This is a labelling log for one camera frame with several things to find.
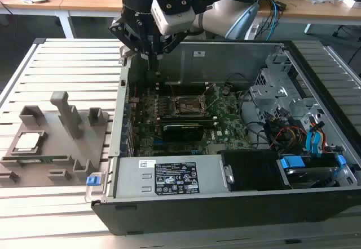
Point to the short wooden desk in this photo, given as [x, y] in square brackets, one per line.
[28, 5]

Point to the silver square CPU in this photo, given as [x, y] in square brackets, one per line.
[28, 142]

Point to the black plastic shroud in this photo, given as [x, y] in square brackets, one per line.
[251, 170]

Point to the CPU socket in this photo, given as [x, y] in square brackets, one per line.
[187, 105]

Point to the round coin battery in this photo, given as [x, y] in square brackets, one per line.
[225, 91]

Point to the white power strip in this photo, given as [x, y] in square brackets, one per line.
[253, 30]

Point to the grey parts rack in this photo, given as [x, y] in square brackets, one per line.
[56, 144]

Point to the silver hard disk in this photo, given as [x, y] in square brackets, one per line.
[307, 175]

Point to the green RAM stick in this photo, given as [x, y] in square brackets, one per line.
[48, 158]

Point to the blue disk carrier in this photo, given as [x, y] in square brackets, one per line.
[293, 163]

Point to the white case sticker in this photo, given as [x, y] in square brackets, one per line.
[199, 53]

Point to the grey plastic case latch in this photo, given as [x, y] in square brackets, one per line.
[125, 54]

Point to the silver power supply unit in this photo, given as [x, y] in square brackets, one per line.
[132, 181]

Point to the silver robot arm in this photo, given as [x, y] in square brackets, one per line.
[220, 15]

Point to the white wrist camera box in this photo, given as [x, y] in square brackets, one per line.
[175, 21]

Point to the black open PC case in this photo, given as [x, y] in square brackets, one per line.
[197, 215]

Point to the black RAM slot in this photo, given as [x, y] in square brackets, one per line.
[186, 122]
[183, 89]
[186, 117]
[183, 84]

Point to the blue plastic latch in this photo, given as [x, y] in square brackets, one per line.
[93, 181]

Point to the black graphics card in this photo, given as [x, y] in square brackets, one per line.
[183, 133]

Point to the metal drive cage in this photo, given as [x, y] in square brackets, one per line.
[265, 94]

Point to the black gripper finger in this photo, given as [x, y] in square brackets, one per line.
[132, 35]
[170, 42]

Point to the green motherboard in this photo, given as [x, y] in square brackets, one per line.
[228, 119]

